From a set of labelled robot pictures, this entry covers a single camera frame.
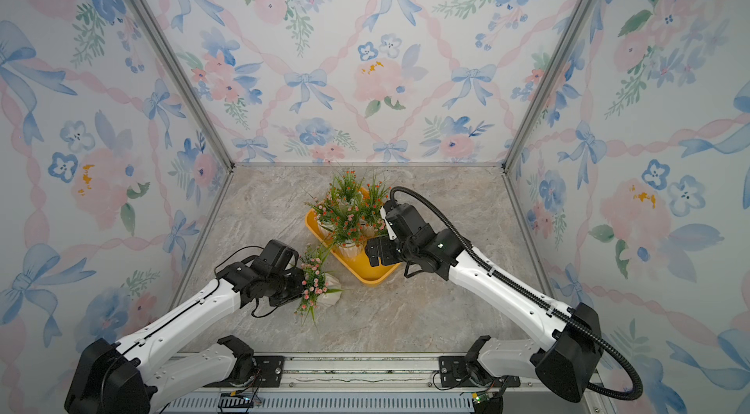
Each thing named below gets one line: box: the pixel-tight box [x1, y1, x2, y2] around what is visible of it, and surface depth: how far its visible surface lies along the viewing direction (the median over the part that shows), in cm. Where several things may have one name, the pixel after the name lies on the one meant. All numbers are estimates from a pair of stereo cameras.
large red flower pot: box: [360, 181, 392, 238], surface depth 92 cm
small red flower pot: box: [330, 169, 365, 207], surface depth 98 cm
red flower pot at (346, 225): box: [306, 193, 376, 260], surface depth 89 cm
